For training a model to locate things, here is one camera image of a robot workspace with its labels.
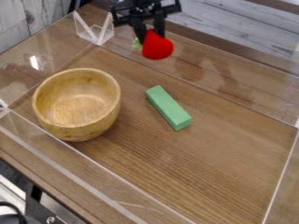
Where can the clear acrylic tray wall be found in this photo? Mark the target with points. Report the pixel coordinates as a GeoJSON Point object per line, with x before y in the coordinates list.
{"type": "Point", "coordinates": [224, 171]}

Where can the green rectangular block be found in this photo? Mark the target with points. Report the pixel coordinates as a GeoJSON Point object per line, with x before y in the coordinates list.
{"type": "Point", "coordinates": [169, 109]}

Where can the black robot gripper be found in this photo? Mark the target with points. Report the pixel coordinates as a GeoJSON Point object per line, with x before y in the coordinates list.
{"type": "Point", "coordinates": [132, 12]}

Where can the black table leg clamp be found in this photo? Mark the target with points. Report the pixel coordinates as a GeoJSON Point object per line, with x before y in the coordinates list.
{"type": "Point", "coordinates": [36, 211]}

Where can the red plush strawberry toy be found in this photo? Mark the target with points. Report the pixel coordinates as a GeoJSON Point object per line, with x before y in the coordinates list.
{"type": "Point", "coordinates": [156, 47]}

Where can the wooden bowl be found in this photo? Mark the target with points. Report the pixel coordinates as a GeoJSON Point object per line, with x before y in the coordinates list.
{"type": "Point", "coordinates": [76, 103]}

